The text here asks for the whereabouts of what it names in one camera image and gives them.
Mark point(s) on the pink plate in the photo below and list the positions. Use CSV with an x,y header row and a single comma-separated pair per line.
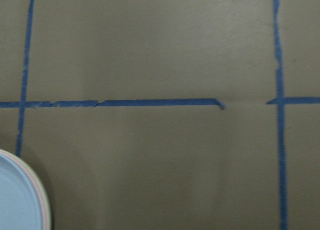
x,y
41,202

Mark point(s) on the cream plate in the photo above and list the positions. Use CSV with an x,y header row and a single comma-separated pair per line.
x,y
48,210

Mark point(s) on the blue plate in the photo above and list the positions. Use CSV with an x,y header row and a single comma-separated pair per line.
x,y
19,204

